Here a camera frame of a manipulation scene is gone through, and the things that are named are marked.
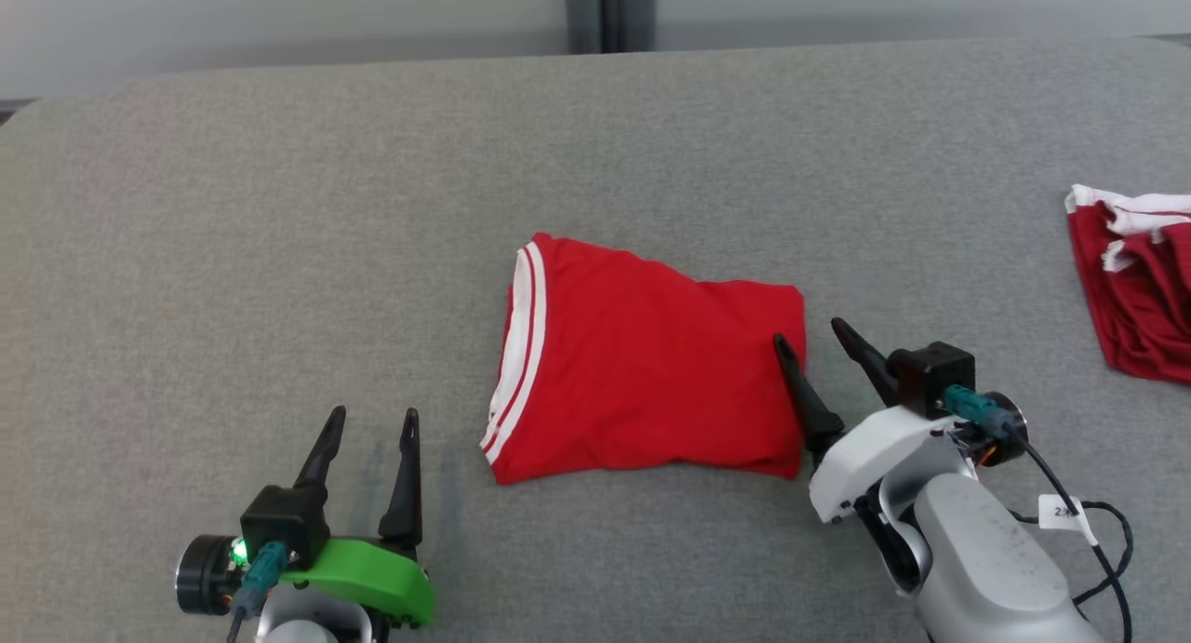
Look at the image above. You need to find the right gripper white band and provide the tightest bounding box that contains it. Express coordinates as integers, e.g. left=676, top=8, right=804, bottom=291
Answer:
left=773, top=317, right=1030, bottom=526

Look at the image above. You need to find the red and white jersey shirt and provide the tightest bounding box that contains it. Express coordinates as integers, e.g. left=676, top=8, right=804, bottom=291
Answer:
left=479, top=232, right=809, bottom=487

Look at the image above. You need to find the dark red white-trimmed garment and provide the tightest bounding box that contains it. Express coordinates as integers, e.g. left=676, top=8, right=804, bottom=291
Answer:
left=1064, top=184, right=1191, bottom=386

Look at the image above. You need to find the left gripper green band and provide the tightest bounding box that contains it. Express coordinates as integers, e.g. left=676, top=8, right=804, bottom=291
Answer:
left=175, top=406, right=437, bottom=629

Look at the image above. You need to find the white cable label tag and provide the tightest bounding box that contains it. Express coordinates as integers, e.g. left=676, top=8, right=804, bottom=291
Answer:
left=1037, top=494, right=1100, bottom=547

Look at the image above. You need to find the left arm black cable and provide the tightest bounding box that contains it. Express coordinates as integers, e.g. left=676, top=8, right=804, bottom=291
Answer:
left=226, top=541, right=292, bottom=643

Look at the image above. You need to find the dark grey metal post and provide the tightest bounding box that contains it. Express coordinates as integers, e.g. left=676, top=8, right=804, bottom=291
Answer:
left=562, top=0, right=658, bottom=56

